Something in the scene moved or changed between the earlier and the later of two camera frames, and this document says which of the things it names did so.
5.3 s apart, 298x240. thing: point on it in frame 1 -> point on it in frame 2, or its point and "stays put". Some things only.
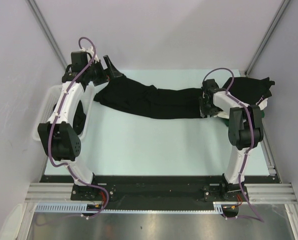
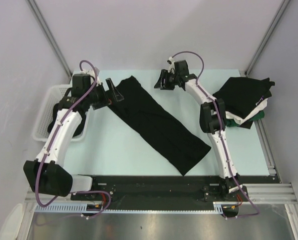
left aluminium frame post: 47,32 stays put
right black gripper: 203,111 -> 164,74
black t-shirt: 249,91 stays put
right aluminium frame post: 275,22 stays put
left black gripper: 104,77 -> 104,103
